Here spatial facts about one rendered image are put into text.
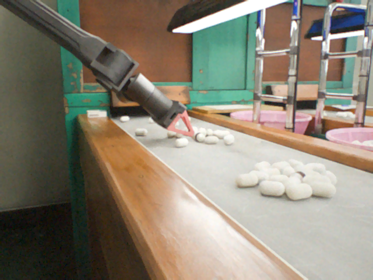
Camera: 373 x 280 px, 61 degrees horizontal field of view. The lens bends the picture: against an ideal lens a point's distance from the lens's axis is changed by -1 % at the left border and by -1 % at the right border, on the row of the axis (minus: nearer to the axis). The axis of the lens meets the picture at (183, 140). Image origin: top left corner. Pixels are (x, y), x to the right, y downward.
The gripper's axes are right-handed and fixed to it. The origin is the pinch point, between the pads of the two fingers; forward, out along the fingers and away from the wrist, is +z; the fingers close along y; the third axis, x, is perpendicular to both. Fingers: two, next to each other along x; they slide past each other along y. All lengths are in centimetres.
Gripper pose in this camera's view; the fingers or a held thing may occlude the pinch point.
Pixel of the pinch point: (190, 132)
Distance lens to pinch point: 81.2
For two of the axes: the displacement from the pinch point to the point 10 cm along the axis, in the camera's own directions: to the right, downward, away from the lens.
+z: 7.1, 5.9, 4.0
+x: -6.1, 7.9, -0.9
